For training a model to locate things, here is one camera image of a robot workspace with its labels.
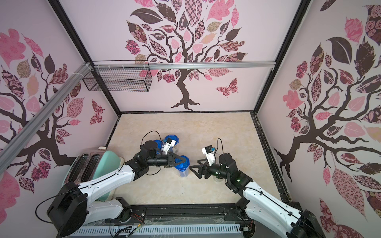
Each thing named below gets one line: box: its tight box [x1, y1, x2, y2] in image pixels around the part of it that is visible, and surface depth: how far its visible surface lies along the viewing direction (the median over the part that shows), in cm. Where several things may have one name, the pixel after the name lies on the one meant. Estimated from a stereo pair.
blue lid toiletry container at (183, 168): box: [174, 155, 191, 178], surface depth 78 cm
